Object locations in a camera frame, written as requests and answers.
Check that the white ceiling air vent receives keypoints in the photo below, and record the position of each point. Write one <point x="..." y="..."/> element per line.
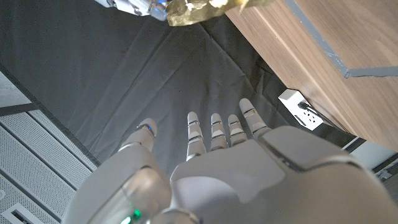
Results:
<point x="18" y="216"/>

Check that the gold foil seal sheet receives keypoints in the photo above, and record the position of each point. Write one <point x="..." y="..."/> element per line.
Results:
<point x="192" y="12"/>

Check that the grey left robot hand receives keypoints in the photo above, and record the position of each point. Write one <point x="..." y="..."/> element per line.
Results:
<point x="248" y="180"/>

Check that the white power strip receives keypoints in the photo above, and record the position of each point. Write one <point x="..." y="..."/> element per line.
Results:
<point x="293" y="104"/>

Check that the black backdrop curtain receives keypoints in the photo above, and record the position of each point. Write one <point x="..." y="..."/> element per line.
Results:
<point x="124" y="62"/>

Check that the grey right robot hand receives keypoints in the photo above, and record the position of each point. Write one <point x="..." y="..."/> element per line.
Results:
<point x="140" y="6"/>

